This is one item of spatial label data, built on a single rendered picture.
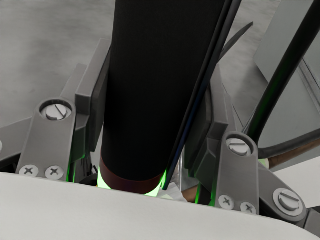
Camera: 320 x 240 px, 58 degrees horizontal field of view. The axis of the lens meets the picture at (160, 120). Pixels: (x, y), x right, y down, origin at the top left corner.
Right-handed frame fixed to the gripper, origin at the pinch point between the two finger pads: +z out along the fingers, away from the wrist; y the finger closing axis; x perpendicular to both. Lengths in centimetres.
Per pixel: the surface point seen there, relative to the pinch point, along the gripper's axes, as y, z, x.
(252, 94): 110, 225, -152
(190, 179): 12.7, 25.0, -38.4
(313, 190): 31.3, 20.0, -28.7
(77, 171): -11, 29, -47
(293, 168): 30.1, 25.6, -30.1
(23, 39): -118, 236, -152
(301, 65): 70, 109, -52
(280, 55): 128, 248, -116
